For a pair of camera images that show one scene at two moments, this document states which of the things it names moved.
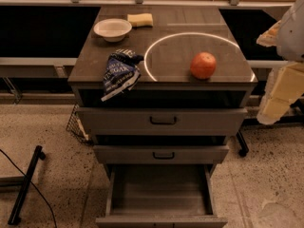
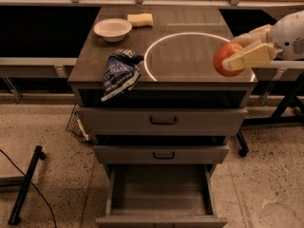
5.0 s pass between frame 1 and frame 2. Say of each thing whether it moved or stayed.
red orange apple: moved
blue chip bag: stayed
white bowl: stayed
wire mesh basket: stayed
